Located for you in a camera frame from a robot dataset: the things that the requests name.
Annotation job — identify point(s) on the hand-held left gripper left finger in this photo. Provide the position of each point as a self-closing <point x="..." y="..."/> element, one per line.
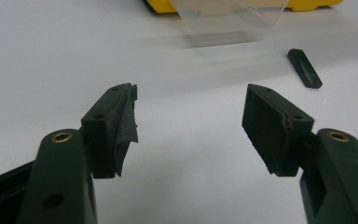
<point x="105" y="140"/>

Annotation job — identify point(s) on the yellow plastic tray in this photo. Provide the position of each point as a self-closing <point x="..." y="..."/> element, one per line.
<point x="313" y="4"/>

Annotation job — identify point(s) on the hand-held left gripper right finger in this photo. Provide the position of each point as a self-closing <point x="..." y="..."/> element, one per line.
<point x="279" y="133"/>

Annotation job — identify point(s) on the small black flat bar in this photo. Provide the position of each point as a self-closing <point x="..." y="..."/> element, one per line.
<point x="304" y="68"/>

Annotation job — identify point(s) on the clear plastic container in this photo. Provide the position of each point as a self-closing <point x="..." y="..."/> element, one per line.
<point x="230" y="15"/>

